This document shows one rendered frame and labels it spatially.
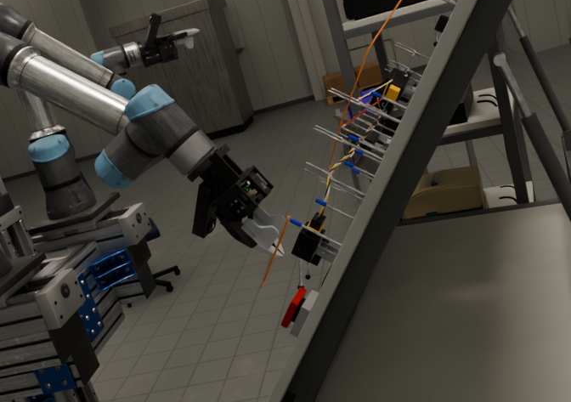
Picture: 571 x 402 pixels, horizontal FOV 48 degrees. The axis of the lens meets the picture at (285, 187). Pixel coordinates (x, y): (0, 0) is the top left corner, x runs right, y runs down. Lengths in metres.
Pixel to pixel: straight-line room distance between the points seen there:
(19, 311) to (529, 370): 1.09
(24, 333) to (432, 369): 0.91
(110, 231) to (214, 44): 8.08
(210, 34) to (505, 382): 8.96
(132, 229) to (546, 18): 8.79
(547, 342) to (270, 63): 10.22
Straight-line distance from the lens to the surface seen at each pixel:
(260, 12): 11.32
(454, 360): 1.38
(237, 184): 1.03
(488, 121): 2.10
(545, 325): 1.44
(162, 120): 1.06
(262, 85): 11.43
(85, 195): 2.02
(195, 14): 9.97
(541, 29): 10.20
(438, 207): 2.25
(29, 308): 1.56
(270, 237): 1.08
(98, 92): 1.28
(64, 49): 2.01
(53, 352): 1.60
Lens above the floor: 1.54
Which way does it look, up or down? 15 degrees down
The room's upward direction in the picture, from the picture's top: 17 degrees counter-clockwise
